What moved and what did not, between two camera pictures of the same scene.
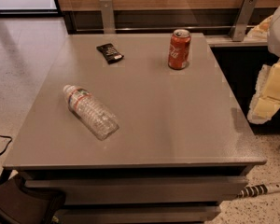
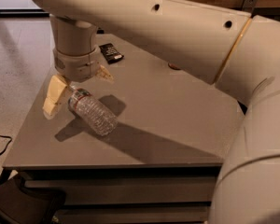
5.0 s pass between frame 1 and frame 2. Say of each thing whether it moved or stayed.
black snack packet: stayed
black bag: stayed
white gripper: moved
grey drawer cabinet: stayed
